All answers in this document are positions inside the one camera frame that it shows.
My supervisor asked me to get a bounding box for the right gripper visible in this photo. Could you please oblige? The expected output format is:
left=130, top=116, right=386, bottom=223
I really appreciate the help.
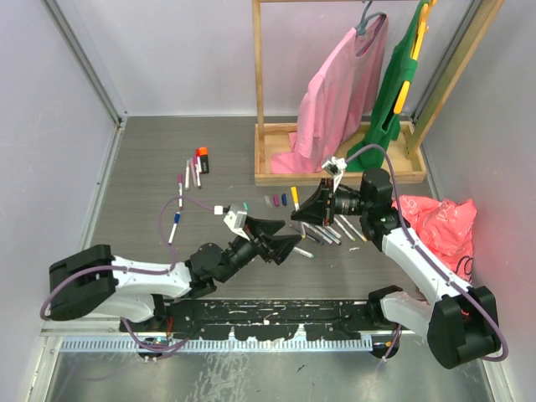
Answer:
left=291, top=178, right=371, bottom=227

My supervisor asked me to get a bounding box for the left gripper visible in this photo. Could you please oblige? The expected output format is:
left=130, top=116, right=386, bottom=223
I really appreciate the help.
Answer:
left=216, top=215, right=300, bottom=283

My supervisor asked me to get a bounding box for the blue cap white marker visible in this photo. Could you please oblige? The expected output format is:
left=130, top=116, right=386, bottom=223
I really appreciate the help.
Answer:
left=317, top=226, right=342, bottom=245

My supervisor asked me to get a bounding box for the purple cap white marker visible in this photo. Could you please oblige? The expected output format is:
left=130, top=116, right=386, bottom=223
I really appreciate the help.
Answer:
left=304, top=223, right=333, bottom=245

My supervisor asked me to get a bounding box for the white pen teal tip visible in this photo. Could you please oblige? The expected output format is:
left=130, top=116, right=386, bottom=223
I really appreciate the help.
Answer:
left=292, top=247, right=315, bottom=259

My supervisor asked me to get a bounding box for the dark purple pen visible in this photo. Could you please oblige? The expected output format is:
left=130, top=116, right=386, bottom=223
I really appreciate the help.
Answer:
left=289, top=224, right=324, bottom=245

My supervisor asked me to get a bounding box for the yellow cap white marker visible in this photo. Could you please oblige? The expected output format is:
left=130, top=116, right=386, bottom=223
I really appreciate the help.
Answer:
left=291, top=186, right=300, bottom=211

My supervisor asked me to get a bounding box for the orange cap white pen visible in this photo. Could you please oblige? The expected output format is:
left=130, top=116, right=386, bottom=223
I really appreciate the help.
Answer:
left=348, top=224, right=368, bottom=243

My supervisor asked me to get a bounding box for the blue band white pen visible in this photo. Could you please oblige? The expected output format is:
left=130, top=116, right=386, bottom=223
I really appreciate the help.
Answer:
left=167, top=211, right=181, bottom=245

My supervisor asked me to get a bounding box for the grey white pen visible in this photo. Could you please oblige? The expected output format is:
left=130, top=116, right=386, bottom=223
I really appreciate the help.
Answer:
left=184, top=159, right=190, bottom=191

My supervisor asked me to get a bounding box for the orange black highlighter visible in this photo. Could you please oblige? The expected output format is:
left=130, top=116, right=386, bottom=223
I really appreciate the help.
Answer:
left=196, top=147, right=209, bottom=174

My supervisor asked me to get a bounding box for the magenta cap white pen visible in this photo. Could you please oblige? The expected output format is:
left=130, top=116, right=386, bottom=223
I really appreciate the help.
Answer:
left=178, top=173, right=183, bottom=210

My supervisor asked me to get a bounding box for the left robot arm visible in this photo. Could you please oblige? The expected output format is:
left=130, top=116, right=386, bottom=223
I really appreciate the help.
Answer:
left=40, top=210, right=302, bottom=332

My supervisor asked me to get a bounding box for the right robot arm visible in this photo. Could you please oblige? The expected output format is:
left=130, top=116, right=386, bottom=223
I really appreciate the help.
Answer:
left=291, top=168, right=502, bottom=369

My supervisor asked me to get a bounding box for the pink white pen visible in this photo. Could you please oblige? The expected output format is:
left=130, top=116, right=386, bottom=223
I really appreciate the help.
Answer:
left=189, top=158, right=202, bottom=189

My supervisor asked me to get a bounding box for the wooden clothes rack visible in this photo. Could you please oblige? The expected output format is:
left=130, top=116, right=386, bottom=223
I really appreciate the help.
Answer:
left=252, top=1, right=503, bottom=186

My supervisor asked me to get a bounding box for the green t-shirt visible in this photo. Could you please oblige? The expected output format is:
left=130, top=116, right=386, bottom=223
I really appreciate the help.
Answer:
left=346, top=1, right=424, bottom=173

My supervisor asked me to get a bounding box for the pink t-shirt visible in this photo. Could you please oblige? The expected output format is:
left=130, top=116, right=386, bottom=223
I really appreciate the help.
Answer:
left=271, top=13, right=389, bottom=174

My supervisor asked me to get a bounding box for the red plastic bag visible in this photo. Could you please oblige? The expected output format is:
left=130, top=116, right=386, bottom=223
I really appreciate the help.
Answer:
left=393, top=195, right=477, bottom=283

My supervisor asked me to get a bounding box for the grey hanger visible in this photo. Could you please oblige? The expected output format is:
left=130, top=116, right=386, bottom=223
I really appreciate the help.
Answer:
left=355, top=0, right=387, bottom=38

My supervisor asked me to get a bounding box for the yellow hanger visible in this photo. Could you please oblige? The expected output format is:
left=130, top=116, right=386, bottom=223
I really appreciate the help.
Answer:
left=393, top=0, right=436, bottom=115

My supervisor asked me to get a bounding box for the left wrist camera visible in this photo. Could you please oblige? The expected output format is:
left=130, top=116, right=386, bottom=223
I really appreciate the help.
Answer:
left=224, top=205, right=247, bottom=235

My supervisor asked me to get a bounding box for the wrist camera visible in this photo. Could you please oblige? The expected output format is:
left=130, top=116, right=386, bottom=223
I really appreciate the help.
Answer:
left=322, top=156, right=347, bottom=177
left=224, top=205, right=247, bottom=235

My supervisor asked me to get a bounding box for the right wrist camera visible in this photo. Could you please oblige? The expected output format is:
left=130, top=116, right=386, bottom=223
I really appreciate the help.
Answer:
left=322, top=156, right=347, bottom=177

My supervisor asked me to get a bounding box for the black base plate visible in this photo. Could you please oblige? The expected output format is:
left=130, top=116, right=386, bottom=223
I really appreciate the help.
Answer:
left=119, top=299, right=395, bottom=342

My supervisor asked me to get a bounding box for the white slotted cable duct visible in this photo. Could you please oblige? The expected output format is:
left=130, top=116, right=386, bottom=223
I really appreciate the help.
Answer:
left=59, top=336, right=374, bottom=353

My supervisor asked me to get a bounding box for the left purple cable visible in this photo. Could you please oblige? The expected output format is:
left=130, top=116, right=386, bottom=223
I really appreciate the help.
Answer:
left=39, top=196, right=227, bottom=361

